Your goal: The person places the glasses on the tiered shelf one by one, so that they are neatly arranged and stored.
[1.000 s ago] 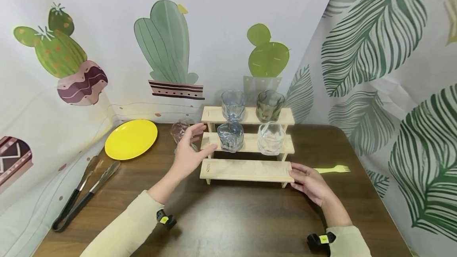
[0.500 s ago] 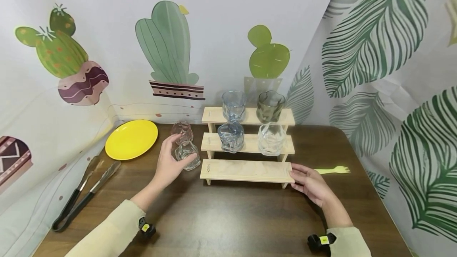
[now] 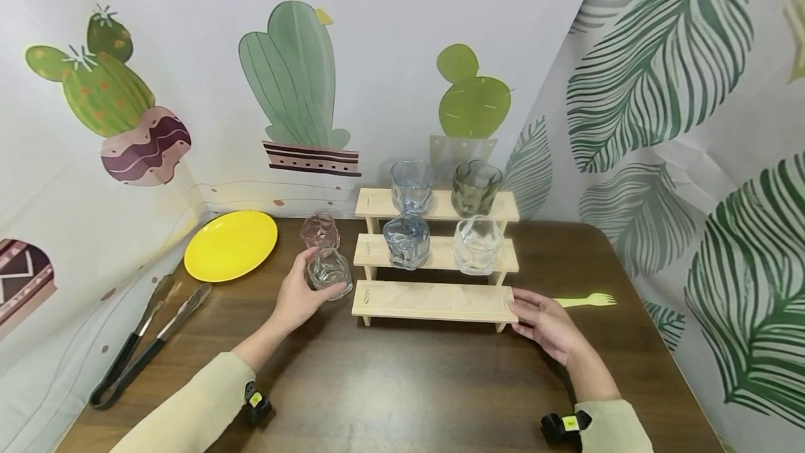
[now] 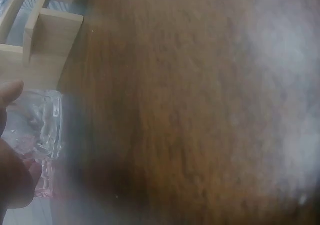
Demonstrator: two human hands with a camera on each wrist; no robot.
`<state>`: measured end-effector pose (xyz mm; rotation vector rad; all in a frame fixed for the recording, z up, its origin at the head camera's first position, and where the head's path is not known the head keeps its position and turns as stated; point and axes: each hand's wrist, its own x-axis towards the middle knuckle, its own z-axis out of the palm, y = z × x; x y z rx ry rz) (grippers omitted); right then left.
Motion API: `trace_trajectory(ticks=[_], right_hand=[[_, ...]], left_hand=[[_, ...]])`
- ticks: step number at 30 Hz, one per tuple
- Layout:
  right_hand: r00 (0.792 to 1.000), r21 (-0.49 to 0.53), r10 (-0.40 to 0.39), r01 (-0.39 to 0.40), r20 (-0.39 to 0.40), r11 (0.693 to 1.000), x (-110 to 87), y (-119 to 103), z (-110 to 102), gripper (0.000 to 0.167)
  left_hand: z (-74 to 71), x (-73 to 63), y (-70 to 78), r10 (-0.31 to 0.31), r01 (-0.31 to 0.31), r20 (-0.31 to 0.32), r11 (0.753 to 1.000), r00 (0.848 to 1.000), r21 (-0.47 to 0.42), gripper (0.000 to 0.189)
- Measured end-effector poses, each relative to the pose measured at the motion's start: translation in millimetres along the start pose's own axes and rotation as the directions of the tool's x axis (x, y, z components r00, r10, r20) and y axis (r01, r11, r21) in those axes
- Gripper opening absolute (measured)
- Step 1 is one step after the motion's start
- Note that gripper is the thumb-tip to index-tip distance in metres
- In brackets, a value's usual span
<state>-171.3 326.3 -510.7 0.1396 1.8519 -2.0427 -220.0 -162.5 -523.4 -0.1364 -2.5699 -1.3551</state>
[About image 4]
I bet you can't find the person's left hand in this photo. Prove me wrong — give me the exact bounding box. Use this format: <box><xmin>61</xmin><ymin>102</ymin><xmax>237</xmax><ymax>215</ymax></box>
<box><xmin>0</xmin><ymin>80</ymin><xmax>43</xmax><ymax>210</ymax></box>

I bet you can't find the clear plastic packet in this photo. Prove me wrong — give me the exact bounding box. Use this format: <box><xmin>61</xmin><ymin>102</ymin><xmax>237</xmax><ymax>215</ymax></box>
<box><xmin>0</xmin><ymin>89</ymin><xmax>67</xmax><ymax>200</ymax></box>

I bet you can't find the light wooden rack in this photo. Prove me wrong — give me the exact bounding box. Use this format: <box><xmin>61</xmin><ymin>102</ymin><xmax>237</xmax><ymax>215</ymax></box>
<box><xmin>0</xmin><ymin>0</ymin><xmax>85</xmax><ymax>91</ymax></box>

